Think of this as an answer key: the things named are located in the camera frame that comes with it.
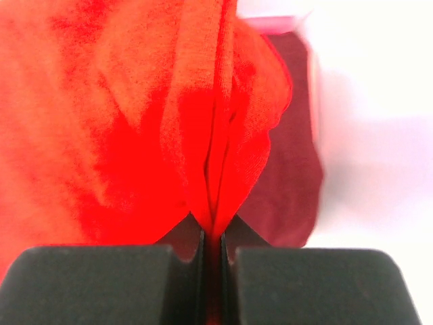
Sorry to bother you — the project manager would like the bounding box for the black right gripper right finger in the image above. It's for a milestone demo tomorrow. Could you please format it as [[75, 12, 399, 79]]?
[[221, 217, 420, 325]]

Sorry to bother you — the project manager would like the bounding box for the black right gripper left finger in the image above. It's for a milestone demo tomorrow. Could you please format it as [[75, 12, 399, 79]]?
[[1, 216, 204, 324]]

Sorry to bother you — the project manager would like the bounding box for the red t shirt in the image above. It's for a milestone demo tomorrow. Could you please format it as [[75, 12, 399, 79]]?
[[1, 1, 293, 324]]

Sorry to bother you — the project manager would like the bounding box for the folded dark maroon t shirt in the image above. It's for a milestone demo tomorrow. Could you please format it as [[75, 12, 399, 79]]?
[[238, 32, 323, 247]]

